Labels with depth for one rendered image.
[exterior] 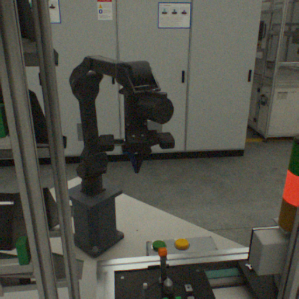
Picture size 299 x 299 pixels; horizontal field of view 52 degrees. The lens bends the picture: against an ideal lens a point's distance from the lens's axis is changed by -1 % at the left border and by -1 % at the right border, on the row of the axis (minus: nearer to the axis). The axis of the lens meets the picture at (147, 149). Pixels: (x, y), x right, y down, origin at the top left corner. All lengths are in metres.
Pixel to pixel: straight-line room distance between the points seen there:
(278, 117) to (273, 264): 4.29
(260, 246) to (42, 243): 0.35
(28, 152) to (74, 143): 3.46
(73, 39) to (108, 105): 0.80
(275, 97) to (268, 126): 0.42
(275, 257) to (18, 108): 0.47
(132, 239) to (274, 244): 0.68
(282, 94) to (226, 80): 1.20
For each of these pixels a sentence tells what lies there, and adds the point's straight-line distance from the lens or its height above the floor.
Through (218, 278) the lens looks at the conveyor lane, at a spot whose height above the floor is 0.94.
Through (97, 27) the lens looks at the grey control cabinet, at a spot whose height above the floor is 1.58.
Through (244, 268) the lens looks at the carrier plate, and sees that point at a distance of 0.92.
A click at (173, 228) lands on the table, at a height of 0.86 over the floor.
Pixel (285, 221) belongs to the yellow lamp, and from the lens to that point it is 0.56.
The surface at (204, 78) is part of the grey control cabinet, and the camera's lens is 3.71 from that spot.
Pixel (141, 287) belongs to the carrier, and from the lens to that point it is 0.84.
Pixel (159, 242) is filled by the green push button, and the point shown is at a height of 0.97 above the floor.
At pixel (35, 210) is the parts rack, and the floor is 1.39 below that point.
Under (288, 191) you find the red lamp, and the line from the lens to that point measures 0.54.
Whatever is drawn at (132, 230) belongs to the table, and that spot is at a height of 0.86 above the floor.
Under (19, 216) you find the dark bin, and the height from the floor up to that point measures 1.33.
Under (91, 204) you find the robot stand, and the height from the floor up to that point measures 1.06.
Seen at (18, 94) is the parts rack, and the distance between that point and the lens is 0.31.
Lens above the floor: 1.57
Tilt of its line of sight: 22 degrees down
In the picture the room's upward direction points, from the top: straight up
